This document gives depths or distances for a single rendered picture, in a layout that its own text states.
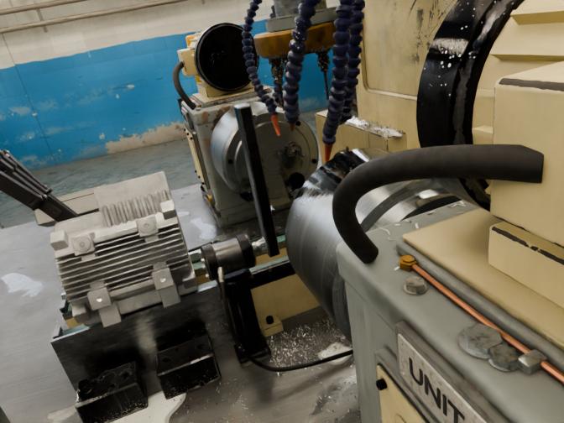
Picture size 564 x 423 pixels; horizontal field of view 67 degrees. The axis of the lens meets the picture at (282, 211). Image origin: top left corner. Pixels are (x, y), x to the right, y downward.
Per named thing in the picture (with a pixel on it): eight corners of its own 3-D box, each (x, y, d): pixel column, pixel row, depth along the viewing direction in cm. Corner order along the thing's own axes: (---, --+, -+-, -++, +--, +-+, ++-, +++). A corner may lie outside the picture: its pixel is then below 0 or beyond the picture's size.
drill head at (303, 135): (284, 163, 142) (270, 87, 131) (331, 198, 109) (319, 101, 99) (211, 184, 135) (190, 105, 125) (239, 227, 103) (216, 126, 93)
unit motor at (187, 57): (252, 141, 163) (228, 22, 145) (281, 162, 134) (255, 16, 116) (186, 158, 156) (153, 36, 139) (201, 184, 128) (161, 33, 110)
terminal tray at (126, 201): (176, 211, 84) (166, 176, 84) (175, 210, 74) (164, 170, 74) (114, 229, 82) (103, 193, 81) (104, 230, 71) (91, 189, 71)
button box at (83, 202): (122, 206, 104) (115, 186, 104) (117, 203, 97) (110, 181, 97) (47, 227, 100) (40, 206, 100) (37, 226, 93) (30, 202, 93)
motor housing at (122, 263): (197, 282, 89) (171, 195, 88) (201, 298, 71) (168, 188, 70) (99, 314, 85) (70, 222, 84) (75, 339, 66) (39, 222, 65)
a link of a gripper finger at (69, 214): (49, 194, 76) (49, 195, 75) (81, 218, 79) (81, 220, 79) (37, 206, 76) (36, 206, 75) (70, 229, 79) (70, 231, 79)
